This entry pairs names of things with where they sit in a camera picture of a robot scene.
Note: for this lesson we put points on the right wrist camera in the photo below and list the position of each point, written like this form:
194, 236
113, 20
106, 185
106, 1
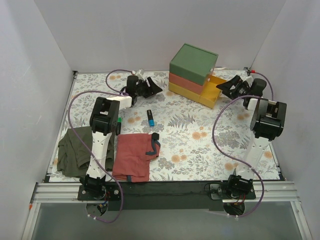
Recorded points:
248, 76

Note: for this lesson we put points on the green drawer box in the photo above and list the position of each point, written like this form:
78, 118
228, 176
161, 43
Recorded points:
193, 63

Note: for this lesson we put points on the green cap highlighter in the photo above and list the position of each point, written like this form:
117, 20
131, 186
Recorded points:
118, 126

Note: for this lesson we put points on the yellow drawer box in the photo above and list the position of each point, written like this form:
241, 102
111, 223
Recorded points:
206, 94

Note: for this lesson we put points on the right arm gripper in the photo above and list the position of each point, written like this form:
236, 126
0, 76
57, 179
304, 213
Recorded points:
234, 87

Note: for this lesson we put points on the olive green shirt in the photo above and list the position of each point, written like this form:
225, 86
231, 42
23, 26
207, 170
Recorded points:
73, 156

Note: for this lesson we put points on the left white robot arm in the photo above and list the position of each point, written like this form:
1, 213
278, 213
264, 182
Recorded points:
103, 123

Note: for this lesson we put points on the red drawer box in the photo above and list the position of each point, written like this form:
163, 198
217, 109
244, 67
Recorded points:
187, 84

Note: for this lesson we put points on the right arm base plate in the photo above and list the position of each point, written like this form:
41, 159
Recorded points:
224, 190

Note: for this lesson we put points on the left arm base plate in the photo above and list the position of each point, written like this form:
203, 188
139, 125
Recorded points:
92, 189

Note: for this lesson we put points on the blue cap highlighter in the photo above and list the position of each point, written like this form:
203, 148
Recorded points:
150, 118

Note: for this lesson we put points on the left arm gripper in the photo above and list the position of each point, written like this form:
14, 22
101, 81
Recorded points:
146, 87

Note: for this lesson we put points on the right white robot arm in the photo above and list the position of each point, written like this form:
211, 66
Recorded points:
267, 123

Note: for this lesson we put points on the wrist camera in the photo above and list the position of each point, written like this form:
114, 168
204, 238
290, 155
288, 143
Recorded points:
248, 76
139, 73

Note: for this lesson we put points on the red folded shirt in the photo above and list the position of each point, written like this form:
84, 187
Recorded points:
134, 153

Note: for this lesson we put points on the aluminium frame rail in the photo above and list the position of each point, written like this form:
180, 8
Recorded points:
195, 194

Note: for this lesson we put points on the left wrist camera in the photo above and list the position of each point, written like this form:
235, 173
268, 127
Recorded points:
139, 73

